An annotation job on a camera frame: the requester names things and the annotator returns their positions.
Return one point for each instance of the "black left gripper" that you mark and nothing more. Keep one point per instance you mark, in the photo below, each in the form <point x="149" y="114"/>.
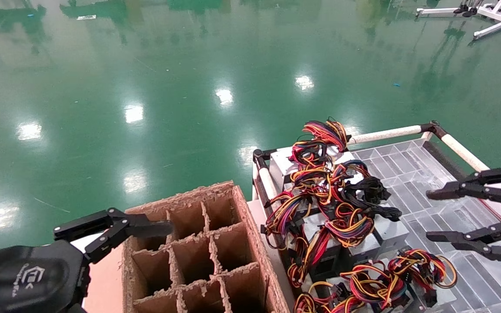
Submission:
<point x="24" y="278"/>

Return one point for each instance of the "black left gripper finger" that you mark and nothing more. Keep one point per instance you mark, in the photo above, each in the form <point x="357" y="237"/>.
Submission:
<point x="146" y="228"/>

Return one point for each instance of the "clear plastic divider tray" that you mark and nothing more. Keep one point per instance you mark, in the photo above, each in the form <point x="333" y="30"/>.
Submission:
<point x="415" y="182"/>

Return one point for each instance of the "brown cardboard divider box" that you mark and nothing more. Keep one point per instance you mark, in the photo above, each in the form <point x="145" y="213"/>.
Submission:
<point x="259" y="245"/>

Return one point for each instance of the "white wheeled stand base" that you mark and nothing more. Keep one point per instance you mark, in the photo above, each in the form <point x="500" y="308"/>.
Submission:
<point x="496" y="26"/>

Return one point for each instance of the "white paper scrap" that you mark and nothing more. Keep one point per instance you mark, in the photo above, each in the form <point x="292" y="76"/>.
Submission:
<point x="86" y="17"/>

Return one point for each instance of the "white pipe cart frame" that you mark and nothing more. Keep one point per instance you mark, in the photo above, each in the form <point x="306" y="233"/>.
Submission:
<point x="385" y="134"/>

